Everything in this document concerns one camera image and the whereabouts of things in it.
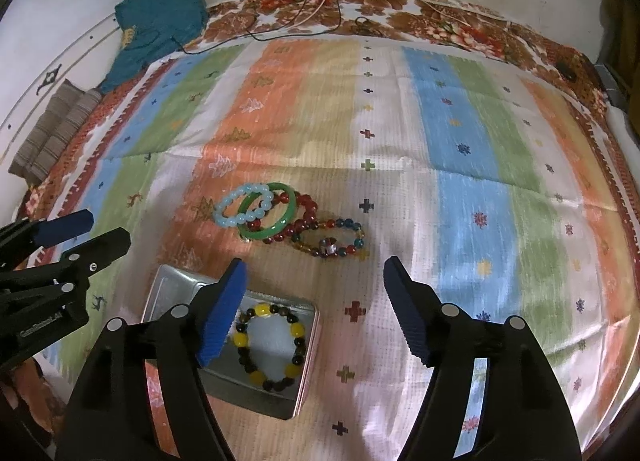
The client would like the black coiled cable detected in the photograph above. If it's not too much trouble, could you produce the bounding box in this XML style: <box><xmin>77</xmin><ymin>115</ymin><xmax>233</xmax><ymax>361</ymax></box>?
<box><xmin>350</xmin><ymin>16</ymin><xmax>388</xmax><ymax>36</ymax></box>

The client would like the white cord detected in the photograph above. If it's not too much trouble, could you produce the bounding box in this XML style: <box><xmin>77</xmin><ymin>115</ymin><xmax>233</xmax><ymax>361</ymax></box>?
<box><xmin>420</xmin><ymin>0</ymin><xmax>516</xmax><ymax>26</ymax></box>

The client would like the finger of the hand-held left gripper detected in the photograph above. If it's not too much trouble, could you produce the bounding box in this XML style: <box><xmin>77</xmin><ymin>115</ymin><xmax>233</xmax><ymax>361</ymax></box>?
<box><xmin>0</xmin><ymin>227</ymin><xmax>132</xmax><ymax>292</ymax></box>
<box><xmin>0</xmin><ymin>209</ymin><xmax>95</xmax><ymax>267</ymax></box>

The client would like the striped brown cushion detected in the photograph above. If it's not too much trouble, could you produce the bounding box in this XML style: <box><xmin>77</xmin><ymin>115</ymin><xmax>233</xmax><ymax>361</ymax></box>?
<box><xmin>8</xmin><ymin>79</ymin><xmax>102</xmax><ymax>186</ymax></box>

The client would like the white cloth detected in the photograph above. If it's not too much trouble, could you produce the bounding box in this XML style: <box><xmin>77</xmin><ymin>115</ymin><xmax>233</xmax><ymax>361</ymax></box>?
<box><xmin>605</xmin><ymin>106</ymin><xmax>640</xmax><ymax>152</ymax></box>

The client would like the black wall clip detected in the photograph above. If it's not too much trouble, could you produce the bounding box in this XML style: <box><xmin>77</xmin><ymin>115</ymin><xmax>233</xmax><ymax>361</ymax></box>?
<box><xmin>36</xmin><ymin>63</ymin><xmax>63</xmax><ymax>96</ymax></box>

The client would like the light blue bead bracelet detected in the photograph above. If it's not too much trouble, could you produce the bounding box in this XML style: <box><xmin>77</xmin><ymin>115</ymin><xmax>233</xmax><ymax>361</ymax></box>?
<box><xmin>212</xmin><ymin>183</ymin><xmax>277</xmax><ymax>229</ymax></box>

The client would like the yellow and black bead bracelet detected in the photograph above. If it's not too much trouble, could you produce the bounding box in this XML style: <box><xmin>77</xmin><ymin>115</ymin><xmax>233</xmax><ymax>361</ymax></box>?
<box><xmin>229</xmin><ymin>303</ymin><xmax>307</xmax><ymax>389</ymax></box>

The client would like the white cable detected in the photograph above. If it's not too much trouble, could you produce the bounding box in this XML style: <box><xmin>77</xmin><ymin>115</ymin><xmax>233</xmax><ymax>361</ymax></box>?
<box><xmin>287</xmin><ymin>0</ymin><xmax>333</xmax><ymax>34</ymax></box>

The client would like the grey box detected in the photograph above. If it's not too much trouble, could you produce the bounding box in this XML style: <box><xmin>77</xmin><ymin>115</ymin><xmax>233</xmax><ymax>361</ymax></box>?
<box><xmin>595</xmin><ymin>63</ymin><xmax>628</xmax><ymax>106</ymax></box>

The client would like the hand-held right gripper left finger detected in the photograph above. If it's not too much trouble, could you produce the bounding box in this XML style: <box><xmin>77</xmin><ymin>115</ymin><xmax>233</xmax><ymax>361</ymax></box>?
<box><xmin>54</xmin><ymin>257</ymin><xmax>248</xmax><ymax>461</ymax></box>

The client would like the multicolour bead bracelet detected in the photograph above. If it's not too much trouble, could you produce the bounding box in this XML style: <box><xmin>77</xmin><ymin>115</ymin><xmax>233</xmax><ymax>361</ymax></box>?
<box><xmin>290</xmin><ymin>217</ymin><xmax>367</xmax><ymax>261</ymax></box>

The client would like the red bead bracelet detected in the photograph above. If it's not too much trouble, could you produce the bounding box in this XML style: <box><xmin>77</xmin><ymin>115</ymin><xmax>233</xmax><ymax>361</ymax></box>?
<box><xmin>247</xmin><ymin>191</ymin><xmax>321</xmax><ymax>246</ymax></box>

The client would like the teal garment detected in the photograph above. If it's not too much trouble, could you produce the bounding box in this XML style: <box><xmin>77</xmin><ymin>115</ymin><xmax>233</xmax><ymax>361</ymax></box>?
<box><xmin>97</xmin><ymin>0</ymin><xmax>208</xmax><ymax>94</ymax></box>

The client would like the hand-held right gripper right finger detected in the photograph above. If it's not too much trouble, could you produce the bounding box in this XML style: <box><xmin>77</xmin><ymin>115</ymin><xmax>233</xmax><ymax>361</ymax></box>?
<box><xmin>383</xmin><ymin>256</ymin><xmax>583</xmax><ymax>461</ymax></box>

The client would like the colourful striped mat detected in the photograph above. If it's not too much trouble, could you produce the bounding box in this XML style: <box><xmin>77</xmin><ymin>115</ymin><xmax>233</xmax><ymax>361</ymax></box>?
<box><xmin>42</xmin><ymin>33</ymin><xmax>636</xmax><ymax>461</ymax></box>

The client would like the dark yellow cloth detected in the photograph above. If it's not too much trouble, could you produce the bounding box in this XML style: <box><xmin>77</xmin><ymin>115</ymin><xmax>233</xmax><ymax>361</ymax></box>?
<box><xmin>597</xmin><ymin>0</ymin><xmax>640</xmax><ymax>66</ymax></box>

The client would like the green jade bangle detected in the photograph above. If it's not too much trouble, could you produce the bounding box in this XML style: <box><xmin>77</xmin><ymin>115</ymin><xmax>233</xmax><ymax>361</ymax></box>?
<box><xmin>236</xmin><ymin>181</ymin><xmax>297</xmax><ymax>243</ymax></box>

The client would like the silver metal tin box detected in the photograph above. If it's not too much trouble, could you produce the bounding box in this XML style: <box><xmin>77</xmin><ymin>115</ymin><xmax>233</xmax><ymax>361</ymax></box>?
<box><xmin>141</xmin><ymin>264</ymin><xmax>319</xmax><ymax>420</ymax></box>

